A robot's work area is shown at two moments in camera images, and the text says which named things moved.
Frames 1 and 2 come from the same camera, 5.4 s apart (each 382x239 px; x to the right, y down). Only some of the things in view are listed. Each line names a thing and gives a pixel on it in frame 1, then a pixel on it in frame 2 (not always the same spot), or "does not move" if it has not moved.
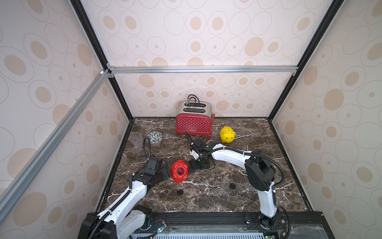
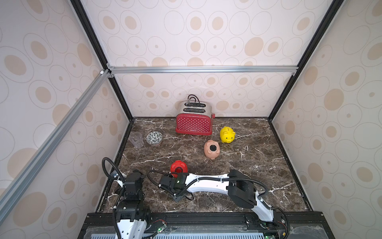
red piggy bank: (179, 171) does not move
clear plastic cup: (136, 139) does not move
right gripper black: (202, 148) → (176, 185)
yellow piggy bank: (227, 135) does not move
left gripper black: (166, 175) → (142, 176)
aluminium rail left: (8, 193) does not move
